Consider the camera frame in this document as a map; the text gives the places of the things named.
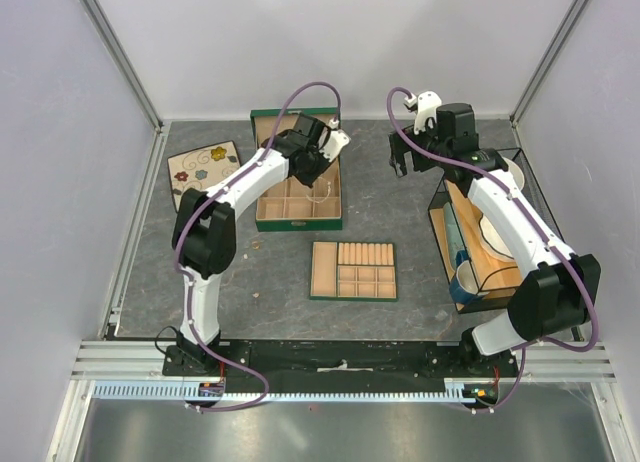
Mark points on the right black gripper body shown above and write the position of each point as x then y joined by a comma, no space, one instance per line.
429,142

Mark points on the grey cable duct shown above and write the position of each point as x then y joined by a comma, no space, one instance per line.
451,392

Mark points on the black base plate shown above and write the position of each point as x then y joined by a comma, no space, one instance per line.
338,365

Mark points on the green jewelry tray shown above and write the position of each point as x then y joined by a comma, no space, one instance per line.
353,271

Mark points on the green jewelry box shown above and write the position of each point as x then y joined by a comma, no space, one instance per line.
289,205

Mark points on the floral square ceramic plate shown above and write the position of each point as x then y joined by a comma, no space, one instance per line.
201,168

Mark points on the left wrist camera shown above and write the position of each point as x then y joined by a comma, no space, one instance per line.
335,141

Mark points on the yellow ceramic bowl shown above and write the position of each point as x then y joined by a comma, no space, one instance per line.
516,173

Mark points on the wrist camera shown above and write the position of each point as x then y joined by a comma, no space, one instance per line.
335,141
424,106

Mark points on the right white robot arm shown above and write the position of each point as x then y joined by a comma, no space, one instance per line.
558,287

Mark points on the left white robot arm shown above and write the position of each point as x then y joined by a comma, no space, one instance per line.
205,235

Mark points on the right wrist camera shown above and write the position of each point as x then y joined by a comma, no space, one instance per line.
424,106

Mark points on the black wire shelf rack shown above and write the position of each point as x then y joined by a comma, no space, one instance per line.
500,282

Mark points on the blue mug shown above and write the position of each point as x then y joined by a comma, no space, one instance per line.
464,287

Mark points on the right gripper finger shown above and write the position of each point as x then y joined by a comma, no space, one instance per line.
398,145
398,164

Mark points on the white scalloped plate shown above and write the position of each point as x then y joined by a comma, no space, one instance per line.
491,241

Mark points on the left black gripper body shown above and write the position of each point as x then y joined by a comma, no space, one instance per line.
315,167

